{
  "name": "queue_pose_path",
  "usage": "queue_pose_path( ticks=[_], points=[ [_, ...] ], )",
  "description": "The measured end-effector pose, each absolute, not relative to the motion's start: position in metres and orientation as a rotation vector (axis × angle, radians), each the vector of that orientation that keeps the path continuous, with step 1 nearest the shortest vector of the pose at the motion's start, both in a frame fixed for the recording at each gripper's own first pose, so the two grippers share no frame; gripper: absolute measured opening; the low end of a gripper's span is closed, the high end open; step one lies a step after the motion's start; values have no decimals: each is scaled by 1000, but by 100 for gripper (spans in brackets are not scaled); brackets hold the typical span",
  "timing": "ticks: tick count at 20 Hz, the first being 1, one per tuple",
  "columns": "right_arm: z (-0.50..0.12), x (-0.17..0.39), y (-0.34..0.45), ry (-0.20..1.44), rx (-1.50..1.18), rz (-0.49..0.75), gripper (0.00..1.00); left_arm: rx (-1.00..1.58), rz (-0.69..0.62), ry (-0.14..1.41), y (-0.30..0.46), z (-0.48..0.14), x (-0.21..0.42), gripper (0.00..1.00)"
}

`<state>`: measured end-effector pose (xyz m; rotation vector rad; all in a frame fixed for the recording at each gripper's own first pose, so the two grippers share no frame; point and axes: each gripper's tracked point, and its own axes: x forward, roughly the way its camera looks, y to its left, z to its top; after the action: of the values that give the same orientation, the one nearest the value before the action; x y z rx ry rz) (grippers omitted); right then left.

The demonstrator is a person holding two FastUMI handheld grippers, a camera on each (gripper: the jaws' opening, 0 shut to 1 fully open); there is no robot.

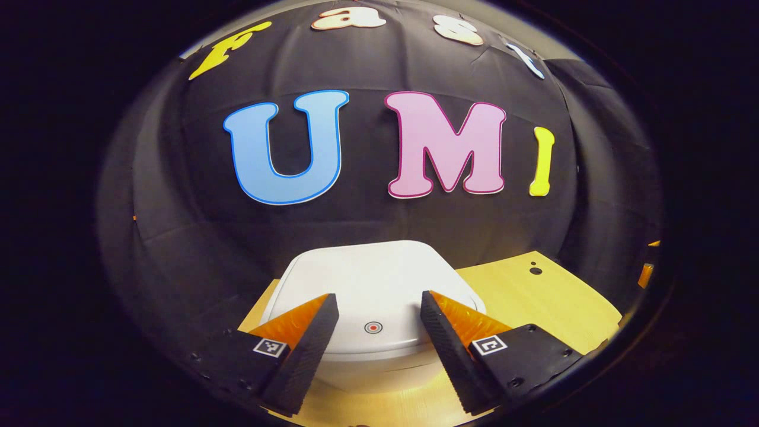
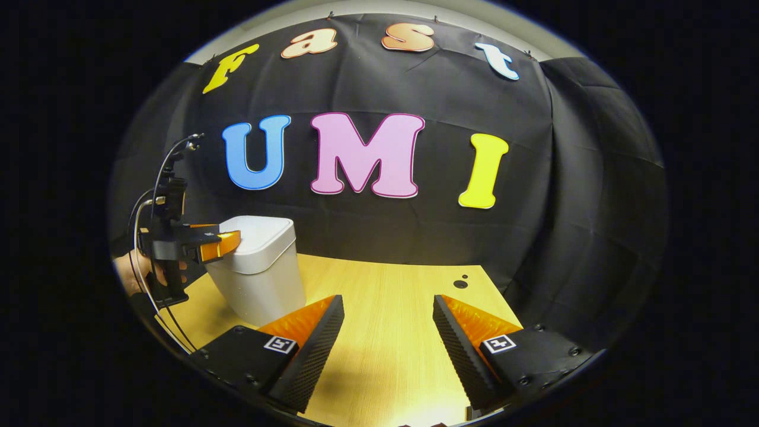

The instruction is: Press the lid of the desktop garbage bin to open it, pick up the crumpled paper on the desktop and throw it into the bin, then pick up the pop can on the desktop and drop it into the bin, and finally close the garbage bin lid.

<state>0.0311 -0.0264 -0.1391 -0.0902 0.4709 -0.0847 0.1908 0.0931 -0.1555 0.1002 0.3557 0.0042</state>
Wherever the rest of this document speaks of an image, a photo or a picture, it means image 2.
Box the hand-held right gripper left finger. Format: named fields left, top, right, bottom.
left=189, top=295, right=345, bottom=415

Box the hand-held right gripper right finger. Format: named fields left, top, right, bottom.
left=432, top=295, right=594, bottom=413

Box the white desktop garbage bin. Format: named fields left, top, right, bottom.
left=203, top=215, right=307, bottom=328

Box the wooden desktop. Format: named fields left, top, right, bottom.
left=155, top=253, right=525, bottom=427

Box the black backdrop cloth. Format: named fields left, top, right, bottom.
left=109, top=12, right=669, bottom=356

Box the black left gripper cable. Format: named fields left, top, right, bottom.
left=126, top=134, right=199, bottom=355

